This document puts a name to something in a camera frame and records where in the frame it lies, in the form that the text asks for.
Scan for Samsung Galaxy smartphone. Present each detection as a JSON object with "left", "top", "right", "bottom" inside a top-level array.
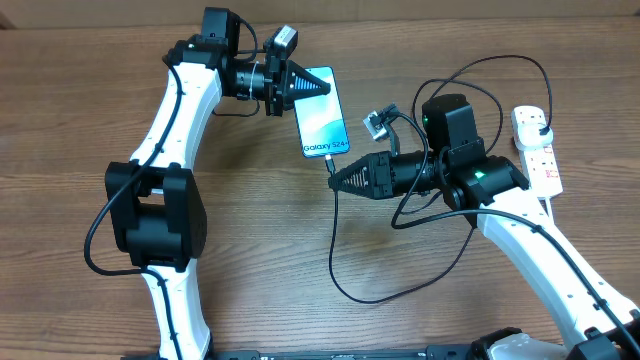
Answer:
[{"left": 294, "top": 66, "right": 350, "bottom": 158}]

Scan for black USB charging cable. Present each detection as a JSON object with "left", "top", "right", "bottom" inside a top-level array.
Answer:
[{"left": 323, "top": 54, "right": 554, "bottom": 305}]

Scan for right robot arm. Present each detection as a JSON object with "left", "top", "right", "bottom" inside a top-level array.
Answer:
[{"left": 328, "top": 94, "right": 639, "bottom": 359}]

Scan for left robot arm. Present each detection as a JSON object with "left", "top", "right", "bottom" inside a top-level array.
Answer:
[{"left": 103, "top": 7, "right": 331, "bottom": 359}]

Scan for white charger plug adapter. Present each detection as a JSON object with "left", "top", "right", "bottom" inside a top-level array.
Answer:
[{"left": 514, "top": 123, "right": 554, "bottom": 152}]

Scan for white power strip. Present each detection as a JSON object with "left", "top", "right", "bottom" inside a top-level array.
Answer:
[{"left": 511, "top": 105, "right": 563, "bottom": 200}]

